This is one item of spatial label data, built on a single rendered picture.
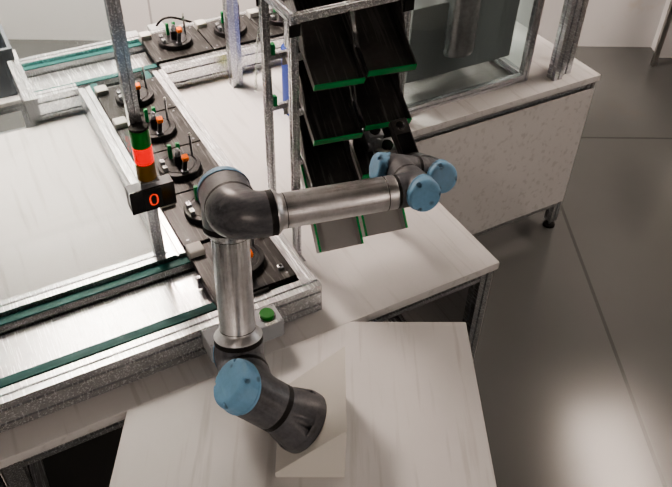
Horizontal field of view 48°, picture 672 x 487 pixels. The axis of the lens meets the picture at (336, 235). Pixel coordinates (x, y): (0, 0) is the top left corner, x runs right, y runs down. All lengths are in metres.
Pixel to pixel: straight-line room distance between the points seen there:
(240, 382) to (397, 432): 0.46
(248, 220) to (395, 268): 0.89
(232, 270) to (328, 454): 0.47
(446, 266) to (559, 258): 1.49
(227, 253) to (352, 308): 0.62
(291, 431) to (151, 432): 0.39
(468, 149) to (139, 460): 1.87
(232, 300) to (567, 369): 1.89
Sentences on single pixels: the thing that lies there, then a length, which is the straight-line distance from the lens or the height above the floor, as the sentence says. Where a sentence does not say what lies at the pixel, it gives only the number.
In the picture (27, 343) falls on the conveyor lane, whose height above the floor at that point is 0.92.
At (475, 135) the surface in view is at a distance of 3.13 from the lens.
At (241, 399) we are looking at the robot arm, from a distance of 1.67.
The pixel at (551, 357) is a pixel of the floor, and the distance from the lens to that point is 3.31.
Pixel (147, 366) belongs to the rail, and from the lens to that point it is 2.03.
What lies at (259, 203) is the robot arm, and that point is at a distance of 1.50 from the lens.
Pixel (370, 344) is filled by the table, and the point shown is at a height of 0.86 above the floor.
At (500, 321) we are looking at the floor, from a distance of 3.39.
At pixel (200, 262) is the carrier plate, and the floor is 0.97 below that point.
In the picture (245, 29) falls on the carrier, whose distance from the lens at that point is 3.32.
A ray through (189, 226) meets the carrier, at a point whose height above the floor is 0.97.
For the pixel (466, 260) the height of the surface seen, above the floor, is 0.86.
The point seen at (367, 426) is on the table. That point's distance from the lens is 1.93.
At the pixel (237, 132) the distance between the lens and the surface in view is 2.87.
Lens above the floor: 2.45
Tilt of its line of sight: 42 degrees down
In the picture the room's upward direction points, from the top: 1 degrees clockwise
